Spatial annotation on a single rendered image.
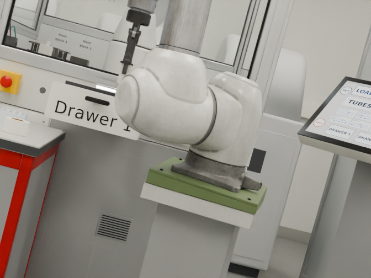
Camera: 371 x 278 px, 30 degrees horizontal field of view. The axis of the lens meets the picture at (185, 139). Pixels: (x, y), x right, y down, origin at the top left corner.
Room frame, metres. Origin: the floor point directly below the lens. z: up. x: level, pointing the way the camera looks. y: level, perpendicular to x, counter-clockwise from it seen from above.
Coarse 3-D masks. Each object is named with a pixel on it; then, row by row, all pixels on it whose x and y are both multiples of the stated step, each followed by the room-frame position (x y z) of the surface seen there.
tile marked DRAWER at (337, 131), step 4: (332, 124) 2.28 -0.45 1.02; (328, 128) 2.28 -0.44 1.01; (332, 128) 2.27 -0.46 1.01; (336, 128) 2.26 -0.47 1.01; (340, 128) 2.26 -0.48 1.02; (344, 128) 2.25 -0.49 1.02; (348, 128) 2.24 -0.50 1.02; (324, 132) 2.27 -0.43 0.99; (328, 132) 2.26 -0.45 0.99; (332, 132) 2.25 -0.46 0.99; (336, 132) 2.25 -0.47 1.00; (340, 132) 2.24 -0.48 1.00; (344, 132) 2.23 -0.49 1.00; (348, 132) 2.23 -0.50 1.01; (352, 132) 2.22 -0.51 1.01; (336, 136) 2.23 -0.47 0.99; (340, 136) 2.23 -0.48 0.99; (344, 136) 2.22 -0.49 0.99; (348, 136) 2.21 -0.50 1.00
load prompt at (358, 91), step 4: (356, 88) 2.38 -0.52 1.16; (360, 88) 2.38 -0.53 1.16; (364, 88) 2.37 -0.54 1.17; (368, 88) 2.36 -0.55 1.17; (352, 92) 2.38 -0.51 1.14; (356, 92) 2.37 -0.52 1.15; (360, 92) 2.36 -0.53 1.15; (364, 92) 2.35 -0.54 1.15; (368, 92) 2.35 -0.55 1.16; (360, 96) 2.35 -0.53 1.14; (364, 96) 2.34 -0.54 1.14; (368, 96) 2.33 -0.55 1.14
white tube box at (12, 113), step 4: (0, 108) 2.16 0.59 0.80; (4, 108) 2.23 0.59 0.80; (8, 108) 2.24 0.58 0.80; (0, 112) 2.12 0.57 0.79; (4, 112) 2.12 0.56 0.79; (8, 112) 2.12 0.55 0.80; (12, 112) 2.17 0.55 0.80; (16, 112) 2.21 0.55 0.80; (20, 112) 2.25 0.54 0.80; (24, 112) 2.25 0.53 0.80; (0, 116) 2.12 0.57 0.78; (4, 116) 2.12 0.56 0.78; (12, 116) 2.13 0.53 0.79; (16, 116) 2.13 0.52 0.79; (20, 116) 2.13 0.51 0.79; (24, 116) 2.13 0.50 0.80; (0, 120) 2.12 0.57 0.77
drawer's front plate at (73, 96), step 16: (64, 96) 2.07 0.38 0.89; (80, 96) 2.07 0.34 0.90; (96, 96) 2.07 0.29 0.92; (48, 112) 2.06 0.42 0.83; (80, 112) 2.07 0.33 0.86; (96, 112) 2.07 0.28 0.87; (112, 112) 2.08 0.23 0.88; (96, 128) 2.07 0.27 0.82; (112, 128) 2.08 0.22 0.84; (128, 128) 2.08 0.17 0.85
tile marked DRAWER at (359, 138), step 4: (360, 132) 2.21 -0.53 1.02; (364, 132) 2.20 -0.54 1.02; (356, 136) 2.20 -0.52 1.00; (360, 136) 2.20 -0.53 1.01; (364, 136) 2.19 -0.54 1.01; (368, 136) 2.18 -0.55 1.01; (356, 140) 2.19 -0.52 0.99; (360, 140) 2.18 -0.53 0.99; (364, 140) 2.18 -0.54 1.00; (368, 140) 2.17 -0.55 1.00; (364, 144) 2.16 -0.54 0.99; (368, 144) 2.16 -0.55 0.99
